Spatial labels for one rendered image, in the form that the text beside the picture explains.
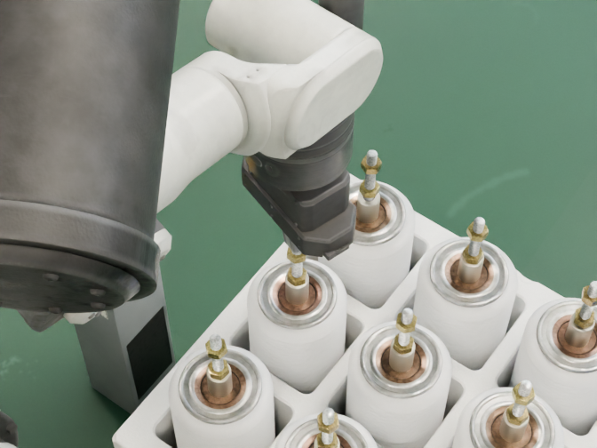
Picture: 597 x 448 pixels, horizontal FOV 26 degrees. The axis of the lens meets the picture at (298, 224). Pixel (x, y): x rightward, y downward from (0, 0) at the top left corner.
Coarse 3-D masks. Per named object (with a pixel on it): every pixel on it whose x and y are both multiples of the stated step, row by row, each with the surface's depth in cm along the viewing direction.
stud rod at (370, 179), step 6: (372, 150) 120; (372, 156) 120; (366, 162) 121; (372, 162) 120; (366, 174) 122; (372, 174) 122; (366, 180) 123; (372, 180) 123; (366, 186) 124; (372, 186) 123; (366, 198) 125; (372, 198) 125
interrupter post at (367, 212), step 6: (360, 192) 126; (360, 198) 125; (378, 198) 125; (360, 204) 126; (366, 204) 125; (372, 204) 125; (378, 204) 126; (360, 210) 126; (366, 210) 126; (372, 210) 126; (378, 210) 127; (360, 216) 127; (366, 216) 126; (372, 216) 127; (366, 222) 127
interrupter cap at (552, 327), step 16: (560, 304) 122; (576, 304) 122; (544, 320) 121; (560, 320) 121; (544, 336) 120; (560, 336) 120; (592, 336) 120; (544, 352) 119; (560, 352) 119; (576, 352) 119; (592, 352) 119; (576, 368) 118; (592, 368) 118
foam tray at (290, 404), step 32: (416, 224) 136; (416, 256) 138; (544, 288) 132; (224, 320) 129; (352, 320) 131; (384, 320) 129; (512, 320) 135; (192, 352) 127; (512, 352) 127; (160, 384) 125; (320, 384) 125; (480, 384) 125; (160, 416) 123; (288, 416) 126; (448, 416) 123
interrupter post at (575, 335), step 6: (570, 318) 118; (570, 324) 118; (576, 324) 117; (570, 330) 118; (576, 330) 117; (582, 330) 117; (588, 330) 117; (570, 336) 119; (576, 336) 118; (582, 336) 118; (588, 336) 118; (570, 342) 119; (576, 342) 119; (582, 342) 119
